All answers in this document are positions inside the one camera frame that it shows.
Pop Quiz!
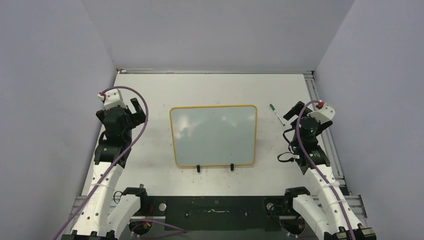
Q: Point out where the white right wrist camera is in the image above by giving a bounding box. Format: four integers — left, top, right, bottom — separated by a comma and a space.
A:
307, 102, 335, 124

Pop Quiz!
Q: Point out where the yellow framed whiteboard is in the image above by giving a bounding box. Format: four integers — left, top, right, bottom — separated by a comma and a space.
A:
169, 104, 259, 171

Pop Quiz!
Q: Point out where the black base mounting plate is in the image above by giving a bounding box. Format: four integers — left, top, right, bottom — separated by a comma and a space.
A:
135, 196, 306, 234

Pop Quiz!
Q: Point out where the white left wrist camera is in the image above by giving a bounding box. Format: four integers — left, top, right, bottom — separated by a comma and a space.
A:
97, 88, 128, 110

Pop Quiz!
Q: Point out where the white green whiteboard marker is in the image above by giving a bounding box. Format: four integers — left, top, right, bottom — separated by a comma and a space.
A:
269, 103, 286, 127

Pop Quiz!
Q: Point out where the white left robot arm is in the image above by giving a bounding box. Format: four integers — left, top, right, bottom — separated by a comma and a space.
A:
61, 93, 149, 240

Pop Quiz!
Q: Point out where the aluminium rail right side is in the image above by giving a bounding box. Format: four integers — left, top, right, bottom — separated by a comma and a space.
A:
304, 73, 347, 186

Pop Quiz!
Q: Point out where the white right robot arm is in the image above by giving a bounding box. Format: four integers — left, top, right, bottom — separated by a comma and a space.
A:
282, 100, 377, 240

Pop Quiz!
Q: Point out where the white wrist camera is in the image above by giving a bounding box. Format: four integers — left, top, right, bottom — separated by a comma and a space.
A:
97, 88, 128, 110
307, 102, 335, 124

